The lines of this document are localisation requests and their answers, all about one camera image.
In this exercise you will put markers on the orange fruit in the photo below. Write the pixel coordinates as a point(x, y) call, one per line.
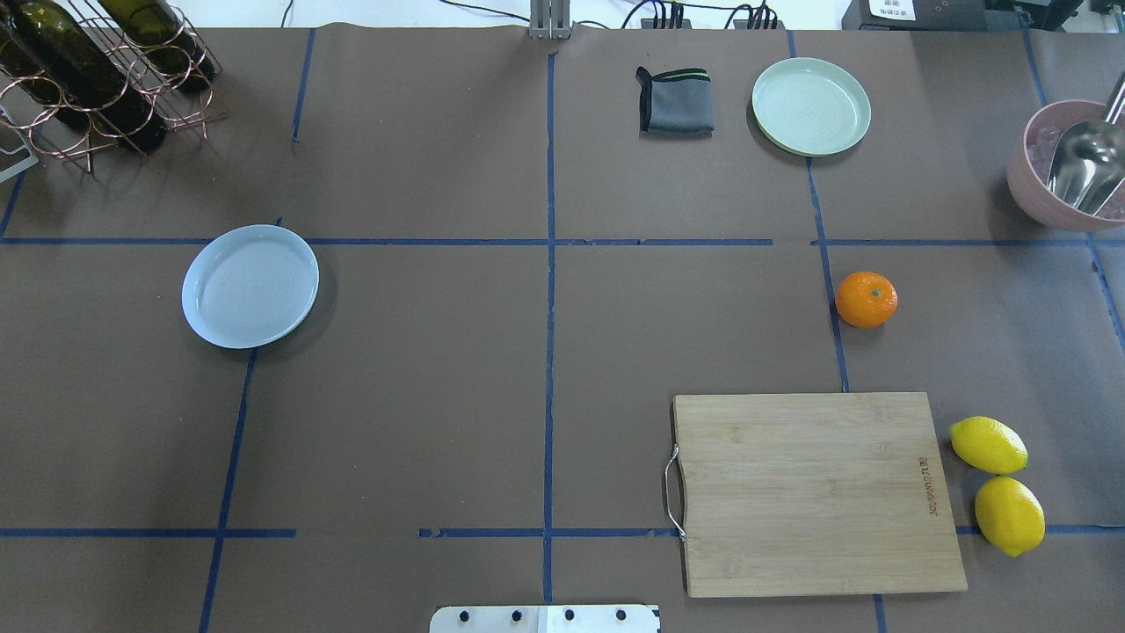
point(866, 299)

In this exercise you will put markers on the light blue plate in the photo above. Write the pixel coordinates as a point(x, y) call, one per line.
point(250, 286)

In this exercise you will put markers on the light green plate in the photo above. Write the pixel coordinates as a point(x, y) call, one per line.
point(811, 107)

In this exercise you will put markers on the grey folded cloth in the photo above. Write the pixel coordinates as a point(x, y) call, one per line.
point(678, 103)

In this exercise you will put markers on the black power strip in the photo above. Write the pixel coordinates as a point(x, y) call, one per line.
point(674, 16)

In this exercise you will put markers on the bamboo cutting board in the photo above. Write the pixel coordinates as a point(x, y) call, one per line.
point(813, 494)

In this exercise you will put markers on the upper yellow lemon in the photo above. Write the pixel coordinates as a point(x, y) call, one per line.
point(989, 445)

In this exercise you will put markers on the yellow lemon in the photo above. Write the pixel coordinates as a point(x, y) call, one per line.
point(989, 445)
point(1009, 516)

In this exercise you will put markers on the lower yellow lemon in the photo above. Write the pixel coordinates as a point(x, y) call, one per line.
point(1009, 516)

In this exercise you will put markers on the metal scoop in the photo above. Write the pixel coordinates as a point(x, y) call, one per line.
point(1088, 161)

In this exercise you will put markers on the aluminium frame post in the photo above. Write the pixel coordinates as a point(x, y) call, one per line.
point(550, 20)

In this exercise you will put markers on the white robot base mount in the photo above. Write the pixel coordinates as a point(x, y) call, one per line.
point(548, 618)

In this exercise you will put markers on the copper wire bottle rack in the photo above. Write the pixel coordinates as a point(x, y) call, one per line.
point(37, 110)

